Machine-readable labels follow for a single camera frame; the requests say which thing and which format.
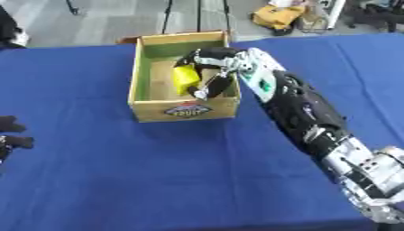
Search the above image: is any yellow block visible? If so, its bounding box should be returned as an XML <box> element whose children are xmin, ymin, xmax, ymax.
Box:
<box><xmin>171</xmin><ymin>64</ymin><xmax>202</xmax><ymax>97</ymax></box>

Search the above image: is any yellow bag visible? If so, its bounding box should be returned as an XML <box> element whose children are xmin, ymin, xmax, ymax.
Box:
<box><xmin>251</xmin><ymin>4</ymin><xmax>308</xmax><ymax>36</ymax></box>

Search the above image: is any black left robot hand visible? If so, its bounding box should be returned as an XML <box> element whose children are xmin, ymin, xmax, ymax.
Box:
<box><xmin>0</xmin><ymin>115</ymin><xmax>37</xmax><ymax>165</ymax></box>

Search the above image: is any black chair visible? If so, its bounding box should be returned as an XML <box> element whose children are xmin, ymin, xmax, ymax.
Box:
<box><xmin>345</xmin><ymin>0</ymin><xmax>404</xmax><ymax>32</ymax></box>

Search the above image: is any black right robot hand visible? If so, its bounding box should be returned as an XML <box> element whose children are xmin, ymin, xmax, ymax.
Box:
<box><xmin>173</xmin><ymin>46</ymin><xmax>250</xmax><ymax>101</ymax></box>

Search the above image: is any white stand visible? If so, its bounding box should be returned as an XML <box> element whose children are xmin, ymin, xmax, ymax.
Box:
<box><xmin>314</xmin><ymin>0</ymin><xmax>347</xmax><ymax>31</ymax></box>

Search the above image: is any person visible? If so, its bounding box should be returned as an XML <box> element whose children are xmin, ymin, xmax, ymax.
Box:
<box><xmin>0</xmin><ymin>5</ymin><xmax>31</xmax><ymax>49</ymax></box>

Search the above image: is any tan cardboard box green inside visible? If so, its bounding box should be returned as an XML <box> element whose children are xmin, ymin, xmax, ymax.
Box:
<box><xmin>126</xmin><ymin>30</ymin><xmax>243</xmax><ymax>123</ymax></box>

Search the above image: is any black tripod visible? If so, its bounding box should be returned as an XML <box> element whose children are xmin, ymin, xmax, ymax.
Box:
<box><xmin>159</xmin><ymin>0</ymin><xmax>234</xmax><ymax>40</ymax></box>

